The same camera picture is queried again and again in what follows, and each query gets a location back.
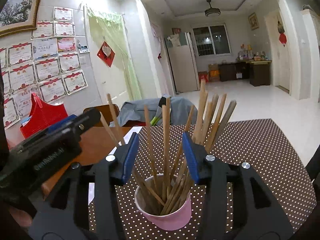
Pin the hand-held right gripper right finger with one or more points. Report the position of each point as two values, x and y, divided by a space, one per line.
191 155

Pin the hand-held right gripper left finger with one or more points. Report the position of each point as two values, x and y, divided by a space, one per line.
130 157

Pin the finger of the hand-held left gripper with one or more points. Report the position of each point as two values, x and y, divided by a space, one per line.
62 121
85 122

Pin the group of wooden chopsticks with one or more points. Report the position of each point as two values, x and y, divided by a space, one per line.
165 142

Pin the pink cup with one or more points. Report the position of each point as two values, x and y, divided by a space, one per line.
172 220

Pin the wooden chair back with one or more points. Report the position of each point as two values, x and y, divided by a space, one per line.
100 110

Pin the red gift bag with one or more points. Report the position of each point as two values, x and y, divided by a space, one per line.
42 120

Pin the grey jacket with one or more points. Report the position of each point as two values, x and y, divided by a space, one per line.
182 110

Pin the white door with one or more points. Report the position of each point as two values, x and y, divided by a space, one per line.
107 80
275 67

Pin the brown dotted table mat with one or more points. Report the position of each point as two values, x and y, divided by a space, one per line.
250 155

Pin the small photo print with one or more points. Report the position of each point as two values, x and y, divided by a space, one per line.
83 48

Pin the red cardboard box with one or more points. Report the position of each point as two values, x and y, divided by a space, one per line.
203 77

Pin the orange cardboard box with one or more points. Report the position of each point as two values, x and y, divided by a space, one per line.
214 76

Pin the light green curtain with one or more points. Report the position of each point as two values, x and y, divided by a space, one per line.
112 42

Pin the white refrigerator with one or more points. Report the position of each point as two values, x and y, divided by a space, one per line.
181 67

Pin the brown cardboard box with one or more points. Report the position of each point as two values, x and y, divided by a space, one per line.
213 67

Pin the dark wooden desk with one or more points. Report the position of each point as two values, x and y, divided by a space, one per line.
260 73

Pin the barred window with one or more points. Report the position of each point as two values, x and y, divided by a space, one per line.
211 41

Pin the clutter of small desk items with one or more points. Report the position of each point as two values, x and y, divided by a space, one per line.
253 55

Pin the framed tree picture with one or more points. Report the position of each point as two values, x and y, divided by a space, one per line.
17 10

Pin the ceiling fan lamp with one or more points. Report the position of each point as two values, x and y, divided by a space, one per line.
212 12

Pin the red hanging door decoration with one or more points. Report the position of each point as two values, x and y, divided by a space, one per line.
282 37

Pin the group of wall certificates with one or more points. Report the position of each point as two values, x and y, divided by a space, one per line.
47 70

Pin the red diamond wall decoration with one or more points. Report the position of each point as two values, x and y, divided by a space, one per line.
106 53

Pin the pink wall hanging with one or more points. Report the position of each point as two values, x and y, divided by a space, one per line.
156 37

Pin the small dark picture frame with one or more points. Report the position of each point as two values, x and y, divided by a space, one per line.
176 31

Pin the small framed wall picture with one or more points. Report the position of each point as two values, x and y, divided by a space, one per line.
253 21

